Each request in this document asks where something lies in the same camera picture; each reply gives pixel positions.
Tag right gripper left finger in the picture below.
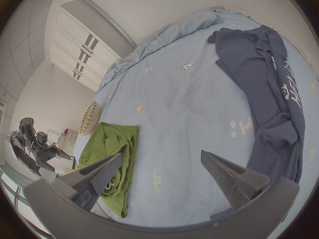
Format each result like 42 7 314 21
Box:
53 153 123 210

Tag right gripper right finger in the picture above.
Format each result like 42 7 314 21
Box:
200 150 271 210

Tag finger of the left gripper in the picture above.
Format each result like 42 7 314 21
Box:
57 149 75 162

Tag green shorts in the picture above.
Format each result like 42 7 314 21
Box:
76 122 139 218

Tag round woven basket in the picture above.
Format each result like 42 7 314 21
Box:
79 101 101 136

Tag window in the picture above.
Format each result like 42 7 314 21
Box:
0 162 51 236

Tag white ceiling air conditioner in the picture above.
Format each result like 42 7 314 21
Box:
0 100 11 137

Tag white wardrobe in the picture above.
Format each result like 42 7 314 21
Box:
51 0 137 93

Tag dark blue printed T-shirt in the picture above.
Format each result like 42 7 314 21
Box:
207 25 306 184

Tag pale blue quilt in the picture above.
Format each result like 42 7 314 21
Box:
97 8 225 93

